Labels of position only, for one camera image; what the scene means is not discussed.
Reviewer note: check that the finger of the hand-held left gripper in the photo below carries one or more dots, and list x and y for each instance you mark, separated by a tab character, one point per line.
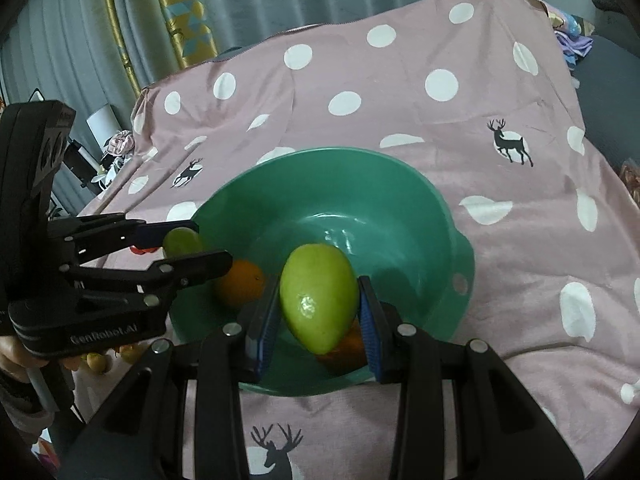
150	232
200	265

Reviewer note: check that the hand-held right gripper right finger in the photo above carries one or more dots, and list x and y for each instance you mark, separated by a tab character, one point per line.
371	330

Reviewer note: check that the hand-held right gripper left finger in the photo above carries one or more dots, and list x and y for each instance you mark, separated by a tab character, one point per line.
262	330

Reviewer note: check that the small green mango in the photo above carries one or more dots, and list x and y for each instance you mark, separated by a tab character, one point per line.
182	241

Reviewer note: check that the large green mango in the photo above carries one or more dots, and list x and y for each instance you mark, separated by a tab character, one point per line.
315	290

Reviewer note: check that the green plastic basin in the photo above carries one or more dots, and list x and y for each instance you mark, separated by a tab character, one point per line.
350	200

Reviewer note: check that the person's left forearm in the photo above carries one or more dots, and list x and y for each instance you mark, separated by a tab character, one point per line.
15	400

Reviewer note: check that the person's left hand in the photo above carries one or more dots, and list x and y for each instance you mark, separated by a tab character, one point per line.
12	355

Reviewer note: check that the dark red fruit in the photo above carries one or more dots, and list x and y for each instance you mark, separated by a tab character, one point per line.
144	249

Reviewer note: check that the small orange tangerine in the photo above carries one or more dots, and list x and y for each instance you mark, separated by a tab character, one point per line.
350	350

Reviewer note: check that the large orange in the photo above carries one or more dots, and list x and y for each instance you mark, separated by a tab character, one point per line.
242	285

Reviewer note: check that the black stand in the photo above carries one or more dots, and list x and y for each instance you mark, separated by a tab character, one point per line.
82	162

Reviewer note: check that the white cylinder object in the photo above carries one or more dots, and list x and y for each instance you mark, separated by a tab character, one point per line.
102	122

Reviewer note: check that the pink crumpled cloth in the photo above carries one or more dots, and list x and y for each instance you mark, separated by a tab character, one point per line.
120	142

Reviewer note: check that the small yellow round fruit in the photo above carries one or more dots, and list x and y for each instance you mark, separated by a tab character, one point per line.
97	363
132	352

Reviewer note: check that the pink polka-dot deer blanket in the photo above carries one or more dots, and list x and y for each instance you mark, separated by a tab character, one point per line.
500	235

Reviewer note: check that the grey sofa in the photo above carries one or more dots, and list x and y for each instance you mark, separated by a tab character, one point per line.
610	85

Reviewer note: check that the colourful printed cloth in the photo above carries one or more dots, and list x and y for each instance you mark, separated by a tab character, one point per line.
575	35

